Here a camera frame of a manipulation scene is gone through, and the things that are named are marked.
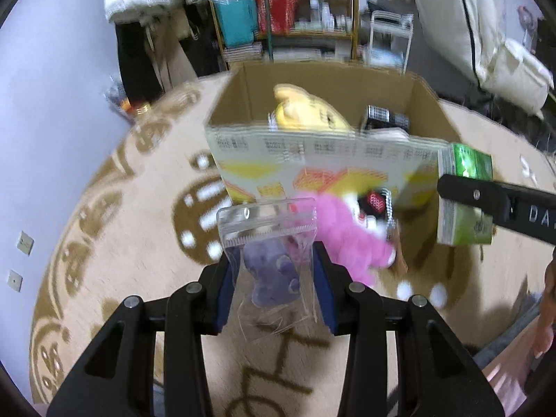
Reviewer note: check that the plastic bag of clutter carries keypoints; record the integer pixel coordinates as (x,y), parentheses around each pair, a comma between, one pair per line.
(126,102)

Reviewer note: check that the row of cosmetic bottles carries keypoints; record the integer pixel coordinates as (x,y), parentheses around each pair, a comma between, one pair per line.
(325,15)

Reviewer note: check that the cream recliner chair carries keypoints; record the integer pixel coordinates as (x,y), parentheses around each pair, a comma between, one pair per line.
(456,21)

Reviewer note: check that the purple toy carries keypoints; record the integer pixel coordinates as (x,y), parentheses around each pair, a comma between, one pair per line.
(265,269)

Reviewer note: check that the beige hanging coat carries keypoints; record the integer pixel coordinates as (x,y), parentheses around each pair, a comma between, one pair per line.
(171,52)

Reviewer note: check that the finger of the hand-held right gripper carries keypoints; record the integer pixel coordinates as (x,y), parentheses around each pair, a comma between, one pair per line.
(473,193)

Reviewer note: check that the white trolley cart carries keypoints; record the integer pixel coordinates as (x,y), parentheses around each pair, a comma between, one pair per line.
(386,47)

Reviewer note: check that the person's right hand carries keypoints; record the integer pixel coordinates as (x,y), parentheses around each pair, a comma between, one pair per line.
(548,321)

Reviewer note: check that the green carton box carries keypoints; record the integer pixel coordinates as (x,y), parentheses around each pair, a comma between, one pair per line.
(464,160)

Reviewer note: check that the person's clothing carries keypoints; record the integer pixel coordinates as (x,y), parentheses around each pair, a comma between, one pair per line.
(512,378)

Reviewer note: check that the cardboard box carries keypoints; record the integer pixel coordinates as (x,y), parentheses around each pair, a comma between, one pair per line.
(278,147)

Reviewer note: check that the white wall socket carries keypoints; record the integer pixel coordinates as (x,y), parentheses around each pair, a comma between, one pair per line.
(24,243)
(14,280)

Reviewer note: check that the black hanging coat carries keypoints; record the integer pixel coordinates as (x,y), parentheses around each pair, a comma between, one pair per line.
(134,65)

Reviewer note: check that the red bag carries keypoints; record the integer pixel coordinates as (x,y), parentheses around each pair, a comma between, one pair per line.
(278,8)

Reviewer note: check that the teal bag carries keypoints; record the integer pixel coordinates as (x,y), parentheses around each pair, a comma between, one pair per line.
(234,15)

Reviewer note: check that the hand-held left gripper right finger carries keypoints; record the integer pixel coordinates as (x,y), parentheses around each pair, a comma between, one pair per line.
(323,295)

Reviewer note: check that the large stack of books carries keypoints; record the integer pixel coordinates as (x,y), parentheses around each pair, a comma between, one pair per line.
(304,52)

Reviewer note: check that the green pole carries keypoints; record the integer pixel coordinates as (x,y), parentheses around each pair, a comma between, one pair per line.
(268,17)

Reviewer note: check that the wooden shelf rack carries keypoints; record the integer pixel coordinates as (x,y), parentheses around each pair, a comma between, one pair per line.
(304,34)

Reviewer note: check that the yellow plush toy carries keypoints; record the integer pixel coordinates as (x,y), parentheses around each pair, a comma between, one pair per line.
(308,113)

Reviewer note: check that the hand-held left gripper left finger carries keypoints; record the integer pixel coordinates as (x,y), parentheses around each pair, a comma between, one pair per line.
(223,295)

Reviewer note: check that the small stack of books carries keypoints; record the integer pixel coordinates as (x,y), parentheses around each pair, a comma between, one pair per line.
(243,52)

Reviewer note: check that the black tissue pack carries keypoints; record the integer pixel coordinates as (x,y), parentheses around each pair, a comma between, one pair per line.
(382,116)

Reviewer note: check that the pink desk fan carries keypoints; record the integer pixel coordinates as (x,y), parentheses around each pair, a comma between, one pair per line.
(526,21)

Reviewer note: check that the pink plush toy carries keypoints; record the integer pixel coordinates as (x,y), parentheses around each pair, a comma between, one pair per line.
(343,230)

